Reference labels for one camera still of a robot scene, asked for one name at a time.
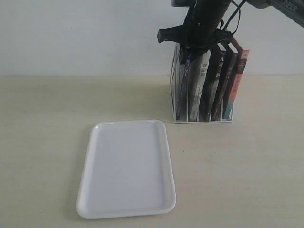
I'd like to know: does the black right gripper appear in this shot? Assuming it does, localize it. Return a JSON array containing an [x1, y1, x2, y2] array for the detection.
[[157, 0, 232, 64]]

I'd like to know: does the blue moon cover book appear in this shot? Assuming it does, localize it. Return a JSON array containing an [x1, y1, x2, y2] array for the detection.
[[176, 51, 192, 120]]

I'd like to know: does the black spine book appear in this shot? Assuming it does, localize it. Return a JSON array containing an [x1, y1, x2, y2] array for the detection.
[[199, 43, 226, 122]]

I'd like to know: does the dark brown spine book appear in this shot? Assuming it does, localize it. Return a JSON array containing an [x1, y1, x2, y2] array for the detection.
[[211, 41, 238, 121]]

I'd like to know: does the red pink spine book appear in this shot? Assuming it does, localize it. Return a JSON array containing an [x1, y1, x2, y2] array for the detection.
[[222, 35, 250, 120]]

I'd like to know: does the grey white spine book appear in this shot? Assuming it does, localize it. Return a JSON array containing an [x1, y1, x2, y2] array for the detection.
[[188, 50, 211, 122]]

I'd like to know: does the white plastic tray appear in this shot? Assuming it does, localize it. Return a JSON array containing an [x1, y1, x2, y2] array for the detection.
[[76, 120, 176, 219]]

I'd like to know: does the white wire book rack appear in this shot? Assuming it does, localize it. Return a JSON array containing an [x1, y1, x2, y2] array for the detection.
[[170, 45, 233, 124]]

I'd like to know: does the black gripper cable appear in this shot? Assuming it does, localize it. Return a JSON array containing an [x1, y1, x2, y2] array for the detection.
[[215, 0, 245, 35]]

